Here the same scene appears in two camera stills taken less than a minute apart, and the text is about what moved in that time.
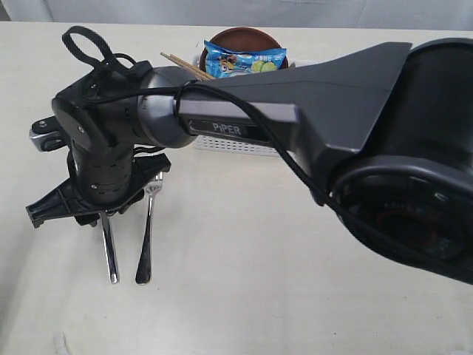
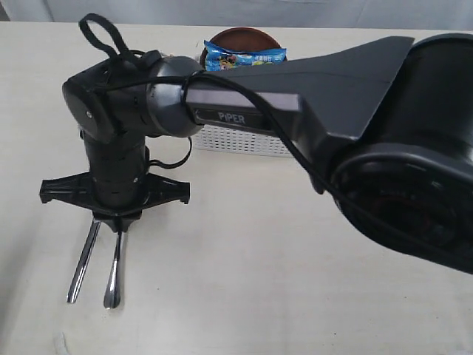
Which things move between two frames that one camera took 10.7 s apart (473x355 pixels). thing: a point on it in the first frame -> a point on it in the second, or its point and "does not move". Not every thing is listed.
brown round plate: [240, 39] does not move
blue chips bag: [221, 61] does not move
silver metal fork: [144, 267] -> [114, 290]
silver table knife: [109, 248] -> [83, 262]
